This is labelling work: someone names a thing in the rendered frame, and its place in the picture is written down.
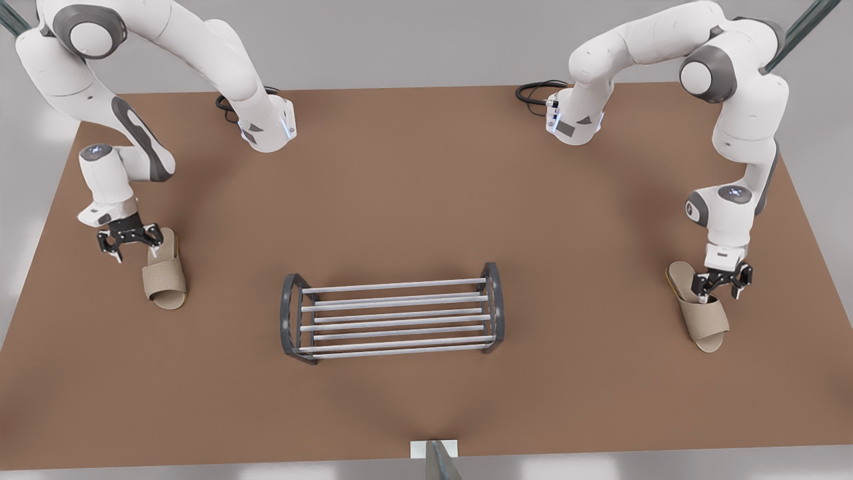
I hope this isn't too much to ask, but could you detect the black cable loop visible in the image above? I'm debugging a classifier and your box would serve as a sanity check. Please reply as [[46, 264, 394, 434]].
[[515, 80, 571, 118], [215, 87, 281, 125]]

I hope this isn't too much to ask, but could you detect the grey metal shoe rack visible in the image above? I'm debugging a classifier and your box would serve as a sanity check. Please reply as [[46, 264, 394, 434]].
[[279, 261, 506, 365]]

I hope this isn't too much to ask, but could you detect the silver frame post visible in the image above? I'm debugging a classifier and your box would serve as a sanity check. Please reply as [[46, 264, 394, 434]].
[[409, 439, 463, 480], [0, 5, 32, 37], [760, 0, 842, 76]]

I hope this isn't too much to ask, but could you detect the beige slipper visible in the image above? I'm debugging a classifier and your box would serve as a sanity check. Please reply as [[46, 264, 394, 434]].
[[142, 227, 188, 311], [666, 261, 730, 354]]

